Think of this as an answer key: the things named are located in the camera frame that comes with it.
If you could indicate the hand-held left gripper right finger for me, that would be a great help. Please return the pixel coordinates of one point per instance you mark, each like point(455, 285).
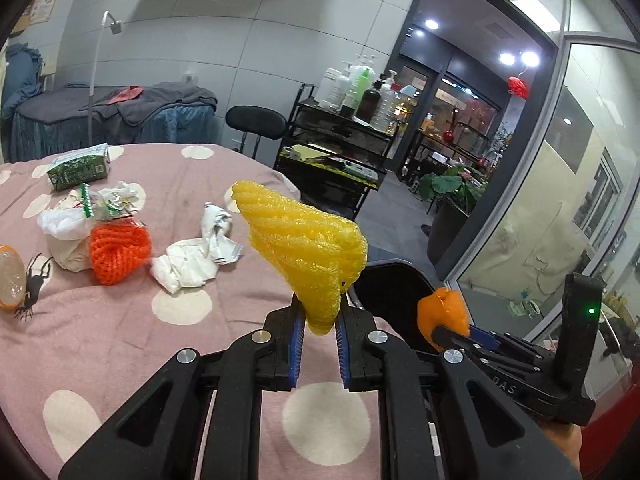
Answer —
point(344, 355)

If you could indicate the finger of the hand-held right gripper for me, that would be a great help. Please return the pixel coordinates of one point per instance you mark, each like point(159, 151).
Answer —
point(482, 337)
point(450, 336)

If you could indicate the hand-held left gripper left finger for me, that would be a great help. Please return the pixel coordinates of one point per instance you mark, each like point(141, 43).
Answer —
point(295, 352)

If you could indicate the orange peel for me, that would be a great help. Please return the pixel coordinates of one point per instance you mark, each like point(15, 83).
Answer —
point(440, 310)

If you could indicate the dark brown waste bin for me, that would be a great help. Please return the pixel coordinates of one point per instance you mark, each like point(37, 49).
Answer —
point(390, 285)

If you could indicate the yellow foam fruit net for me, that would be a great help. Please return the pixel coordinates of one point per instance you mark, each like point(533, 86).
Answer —
point(300, 240)

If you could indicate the orange foam fruit net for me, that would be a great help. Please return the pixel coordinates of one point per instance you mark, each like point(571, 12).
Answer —
point(120, 252)

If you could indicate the green and white milk carton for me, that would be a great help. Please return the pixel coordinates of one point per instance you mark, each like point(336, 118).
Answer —
point(77, 167)

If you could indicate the person's right hand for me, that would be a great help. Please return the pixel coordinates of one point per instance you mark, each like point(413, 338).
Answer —
point(562, 445)

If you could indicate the small green and white toy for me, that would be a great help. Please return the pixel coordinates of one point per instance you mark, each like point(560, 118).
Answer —
point(522, 305)

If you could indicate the dark plant pot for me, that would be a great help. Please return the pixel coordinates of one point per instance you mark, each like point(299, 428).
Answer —
point(447, 232)

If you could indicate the white crumpled tissue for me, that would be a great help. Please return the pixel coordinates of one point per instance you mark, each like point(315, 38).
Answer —
point(185, 265)

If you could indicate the crumpled printed paper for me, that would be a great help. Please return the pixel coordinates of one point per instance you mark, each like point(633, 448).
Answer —
point(217, 232)

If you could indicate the pink dotted blanket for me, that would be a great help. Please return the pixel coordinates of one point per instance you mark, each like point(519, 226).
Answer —
point(150, 350)

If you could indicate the green leafy plant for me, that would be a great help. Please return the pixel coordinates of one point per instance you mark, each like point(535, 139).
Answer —
point(450, 185)

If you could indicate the black metal cart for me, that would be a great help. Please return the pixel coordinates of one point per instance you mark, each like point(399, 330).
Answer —
point(340, 180)

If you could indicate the red vase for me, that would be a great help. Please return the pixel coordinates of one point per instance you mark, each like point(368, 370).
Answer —
point(448, 134)

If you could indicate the yellow sheet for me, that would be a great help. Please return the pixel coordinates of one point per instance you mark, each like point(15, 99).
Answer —
point(310, 151)

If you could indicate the clear printed plastic wrapper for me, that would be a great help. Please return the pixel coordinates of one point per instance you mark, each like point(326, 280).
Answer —
point(117, 200)

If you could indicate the clear large bottle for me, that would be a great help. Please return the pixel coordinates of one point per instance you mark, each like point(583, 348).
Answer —
point(387, 110)

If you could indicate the black stool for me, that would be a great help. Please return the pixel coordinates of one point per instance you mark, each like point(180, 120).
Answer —
point(255, 120)

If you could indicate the beige paper bag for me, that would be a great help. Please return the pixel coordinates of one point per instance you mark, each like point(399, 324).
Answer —
point(70, 252)

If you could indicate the dark brown bottle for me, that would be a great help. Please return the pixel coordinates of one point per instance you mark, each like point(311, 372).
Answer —
point(371, 102)

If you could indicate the red hanging lantern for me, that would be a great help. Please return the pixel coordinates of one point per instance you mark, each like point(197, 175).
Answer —
point(520, 85)

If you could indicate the massage bed with blue skirt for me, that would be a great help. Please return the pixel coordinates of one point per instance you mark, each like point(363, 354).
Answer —
point(165, 127)

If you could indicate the white plastic bottle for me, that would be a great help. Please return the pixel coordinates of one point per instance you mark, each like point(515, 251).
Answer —
point(335, 90)

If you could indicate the white plastic bag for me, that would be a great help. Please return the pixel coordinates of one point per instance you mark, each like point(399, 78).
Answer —
point(62, 222)

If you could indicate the grey blanket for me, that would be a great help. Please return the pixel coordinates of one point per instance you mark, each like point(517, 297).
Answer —
point(165, 97)

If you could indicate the orange rimmed plastic cup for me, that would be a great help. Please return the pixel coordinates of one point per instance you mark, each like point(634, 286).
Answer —
point(11, 277)

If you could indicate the red cloth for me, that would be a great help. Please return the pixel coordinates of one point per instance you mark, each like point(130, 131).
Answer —
point(125, 95)

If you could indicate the white floor lamp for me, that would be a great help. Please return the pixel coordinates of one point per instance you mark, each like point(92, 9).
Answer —
point(95, 70)

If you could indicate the blue cloth pile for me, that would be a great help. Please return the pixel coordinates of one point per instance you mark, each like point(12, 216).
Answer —
point(20, 80)

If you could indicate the wall outlet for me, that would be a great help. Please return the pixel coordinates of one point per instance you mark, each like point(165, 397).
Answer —
point(189, 78)

